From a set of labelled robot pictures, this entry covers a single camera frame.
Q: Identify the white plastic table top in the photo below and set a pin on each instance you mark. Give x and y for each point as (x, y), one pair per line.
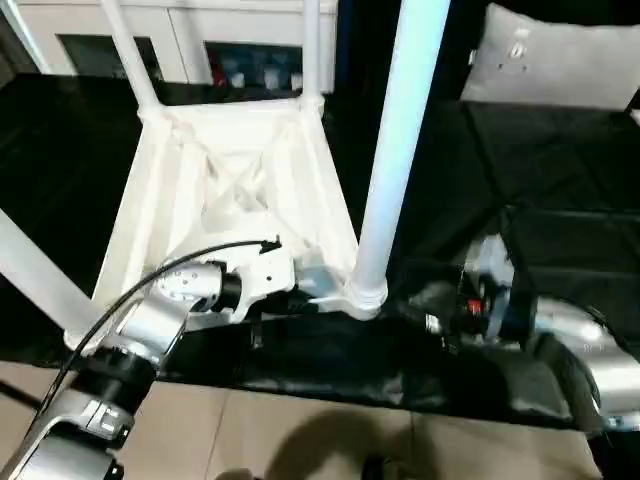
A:
(225, 165)

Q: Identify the white plastic table leg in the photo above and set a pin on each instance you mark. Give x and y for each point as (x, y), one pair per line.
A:
(400, 125)
(311, 50)
(130, 60)
(40, 280)

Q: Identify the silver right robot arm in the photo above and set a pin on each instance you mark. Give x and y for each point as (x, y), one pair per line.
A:
(575, 340)

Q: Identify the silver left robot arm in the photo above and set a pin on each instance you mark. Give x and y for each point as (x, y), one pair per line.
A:
(140, 320)

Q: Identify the dark robot foot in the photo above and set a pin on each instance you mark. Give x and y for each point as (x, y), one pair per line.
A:
(237, 475)
(375, 470)

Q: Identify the red packet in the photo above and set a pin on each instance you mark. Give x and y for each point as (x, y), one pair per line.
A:
(218, 75)

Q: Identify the white flat board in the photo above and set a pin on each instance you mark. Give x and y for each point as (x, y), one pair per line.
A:
(636, 117)

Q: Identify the grey cushion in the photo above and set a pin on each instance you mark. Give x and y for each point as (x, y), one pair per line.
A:
(555, 60)

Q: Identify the black cabinet with gold label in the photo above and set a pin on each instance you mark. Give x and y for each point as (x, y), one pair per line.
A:
(360, 50)

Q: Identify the black floor stand bar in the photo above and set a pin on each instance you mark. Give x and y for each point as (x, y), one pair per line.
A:
(20, 392)

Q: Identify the white sideboard cabinet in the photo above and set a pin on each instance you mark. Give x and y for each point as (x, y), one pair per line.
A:
(175, 35)

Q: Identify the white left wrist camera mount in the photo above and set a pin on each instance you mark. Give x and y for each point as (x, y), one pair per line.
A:
(265, 280)

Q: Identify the white slanted post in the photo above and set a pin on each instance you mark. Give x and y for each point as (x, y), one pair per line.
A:
(25, 40)

